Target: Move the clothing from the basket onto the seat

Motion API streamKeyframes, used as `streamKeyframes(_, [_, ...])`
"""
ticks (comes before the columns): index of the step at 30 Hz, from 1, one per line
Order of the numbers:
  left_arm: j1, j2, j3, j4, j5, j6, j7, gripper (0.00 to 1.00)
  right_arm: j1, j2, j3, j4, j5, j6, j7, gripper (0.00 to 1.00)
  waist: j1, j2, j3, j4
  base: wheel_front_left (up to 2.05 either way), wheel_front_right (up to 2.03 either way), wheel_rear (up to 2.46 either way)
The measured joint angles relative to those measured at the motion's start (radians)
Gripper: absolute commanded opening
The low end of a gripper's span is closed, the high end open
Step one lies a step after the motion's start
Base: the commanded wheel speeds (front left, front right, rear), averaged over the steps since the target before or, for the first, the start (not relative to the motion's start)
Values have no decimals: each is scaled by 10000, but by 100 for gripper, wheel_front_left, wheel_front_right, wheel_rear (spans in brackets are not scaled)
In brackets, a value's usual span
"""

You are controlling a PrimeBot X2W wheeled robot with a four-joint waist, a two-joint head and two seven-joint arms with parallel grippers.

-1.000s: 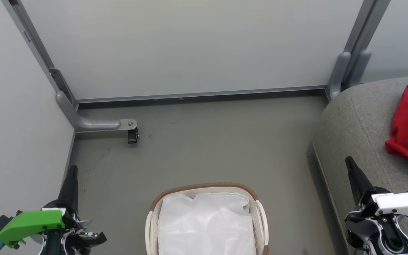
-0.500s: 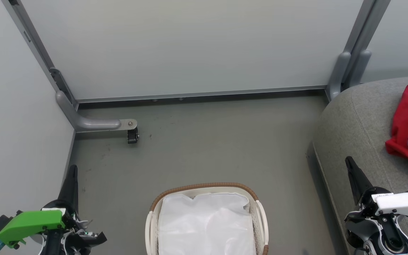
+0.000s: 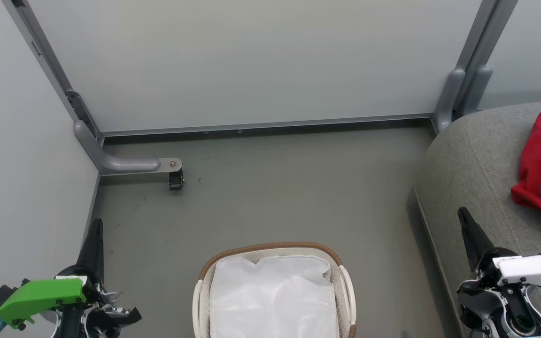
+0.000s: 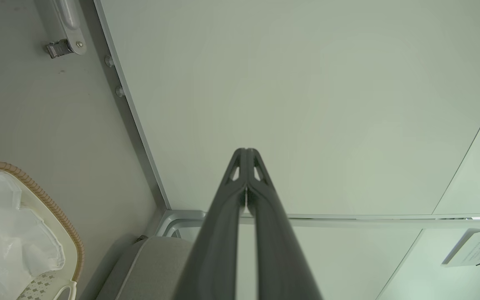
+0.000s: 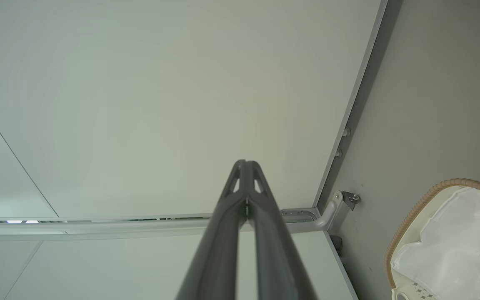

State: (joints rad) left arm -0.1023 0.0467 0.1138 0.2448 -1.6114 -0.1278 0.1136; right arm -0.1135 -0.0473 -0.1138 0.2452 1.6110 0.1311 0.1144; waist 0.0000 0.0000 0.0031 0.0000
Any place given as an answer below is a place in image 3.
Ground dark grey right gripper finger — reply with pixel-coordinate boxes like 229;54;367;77
457;207;495;273

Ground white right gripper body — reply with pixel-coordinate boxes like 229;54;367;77
471;247;541;301

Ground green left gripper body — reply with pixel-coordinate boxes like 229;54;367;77
0;265;142;338

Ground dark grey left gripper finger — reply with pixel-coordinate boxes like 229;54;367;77
77;218;105;282

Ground red jersey with white trim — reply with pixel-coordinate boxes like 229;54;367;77
511;110;541;240

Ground white laundry basket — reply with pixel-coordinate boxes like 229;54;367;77
192;242;357;338

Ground white fabric basket liner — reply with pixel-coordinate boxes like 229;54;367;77
209;256;340;338

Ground grey fabric sofa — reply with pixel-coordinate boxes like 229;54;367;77
407;100;541;338

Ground grey metal partition foot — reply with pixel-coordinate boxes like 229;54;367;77
74;120;183;177

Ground grey partition bottom rail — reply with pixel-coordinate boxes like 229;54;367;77
99;113;435;138
83;174;102;238

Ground grey double partition post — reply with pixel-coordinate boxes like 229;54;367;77
433;0;518;134

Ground grey slim partition post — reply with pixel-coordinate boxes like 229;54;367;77
3;0;104;141

